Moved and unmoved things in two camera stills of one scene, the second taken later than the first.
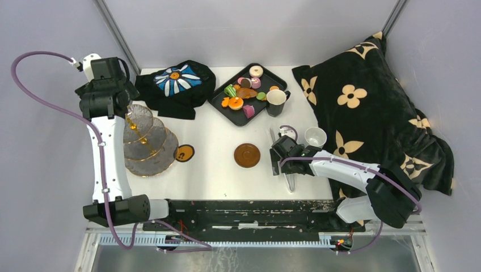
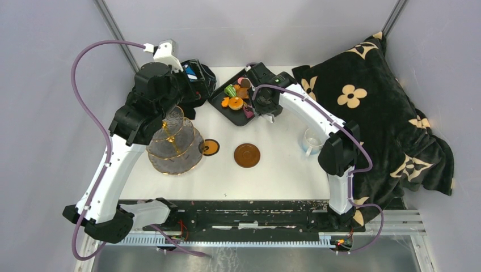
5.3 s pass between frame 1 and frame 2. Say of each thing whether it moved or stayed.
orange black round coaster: moved
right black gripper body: moved
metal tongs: moved
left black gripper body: moved
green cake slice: stayed
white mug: stayed
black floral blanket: stayed
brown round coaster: stayed
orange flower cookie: stayed
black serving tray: stayed
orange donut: stayed
